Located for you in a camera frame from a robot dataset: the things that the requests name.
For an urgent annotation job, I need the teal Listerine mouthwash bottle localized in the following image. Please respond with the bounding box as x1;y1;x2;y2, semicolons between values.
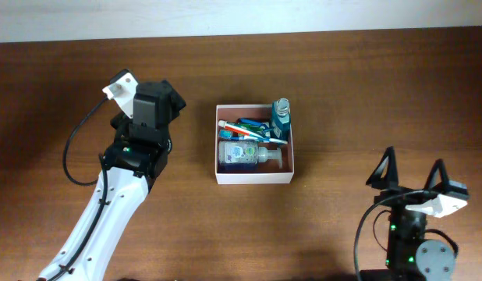
271;98;291;141

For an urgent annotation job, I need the white open cardboard box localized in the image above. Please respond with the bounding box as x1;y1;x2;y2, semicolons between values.
214;104;295;185

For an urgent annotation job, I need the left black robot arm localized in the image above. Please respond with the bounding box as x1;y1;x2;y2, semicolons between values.
38;78;186;280

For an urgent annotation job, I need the dark blue Dettol foam bottle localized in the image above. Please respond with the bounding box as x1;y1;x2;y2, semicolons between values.
218;140;283;171

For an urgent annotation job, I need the blue white toothbrush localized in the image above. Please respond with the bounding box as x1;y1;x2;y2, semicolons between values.
218;130;288;144

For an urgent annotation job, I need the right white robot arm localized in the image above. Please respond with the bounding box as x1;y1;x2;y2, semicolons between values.
353;146;470;280

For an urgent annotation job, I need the blue razor comb handle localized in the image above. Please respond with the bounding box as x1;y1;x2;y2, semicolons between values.
238;118;272;131

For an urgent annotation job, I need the teal toothpaste tube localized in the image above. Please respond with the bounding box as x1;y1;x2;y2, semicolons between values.
218;120;268;139

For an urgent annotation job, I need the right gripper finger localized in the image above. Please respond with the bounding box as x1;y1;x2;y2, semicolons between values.
366;146;398;190
424;158;449;191

